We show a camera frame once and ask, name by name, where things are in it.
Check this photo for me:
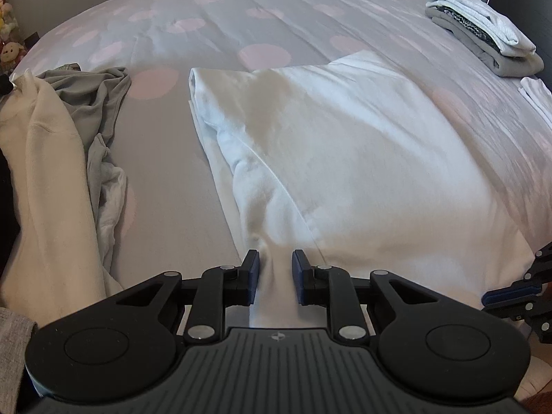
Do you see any grey knit cloth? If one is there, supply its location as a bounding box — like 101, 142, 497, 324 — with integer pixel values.
0, 307, 39, 414

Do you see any grey folded garment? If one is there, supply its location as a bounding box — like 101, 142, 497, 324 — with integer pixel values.
425, 6, 545, 79

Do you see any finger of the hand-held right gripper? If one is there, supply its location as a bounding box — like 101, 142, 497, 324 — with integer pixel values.
484, 294, 552, 344
481, 246, 552, 305

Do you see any white sweatshirt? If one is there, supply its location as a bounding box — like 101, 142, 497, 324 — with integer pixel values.
187, 49, 534, 329

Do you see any cream sweatshirt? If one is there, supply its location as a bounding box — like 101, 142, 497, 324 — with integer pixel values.
0, 71, 127, 325

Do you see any clear tube of plush toys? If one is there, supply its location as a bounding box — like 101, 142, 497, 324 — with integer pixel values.
0, 0, 27, 75

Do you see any dark patterned folded garment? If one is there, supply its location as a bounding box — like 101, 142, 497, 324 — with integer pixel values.
431, 6, 506, 53

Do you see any light grey garment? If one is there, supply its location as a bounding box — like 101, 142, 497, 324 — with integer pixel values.
87, 133, 129, 269

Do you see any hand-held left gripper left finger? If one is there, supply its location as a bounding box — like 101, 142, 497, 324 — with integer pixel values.
116, 248, 262, 346

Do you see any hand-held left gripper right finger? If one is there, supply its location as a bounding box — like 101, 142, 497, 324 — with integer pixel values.
292, 248, 437, 346

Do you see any polka dot bed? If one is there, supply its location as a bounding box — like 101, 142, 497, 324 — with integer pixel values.
9, 0, 552, 311

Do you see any small white folded garment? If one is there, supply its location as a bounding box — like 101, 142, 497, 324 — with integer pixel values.
518, 76, 552, 124

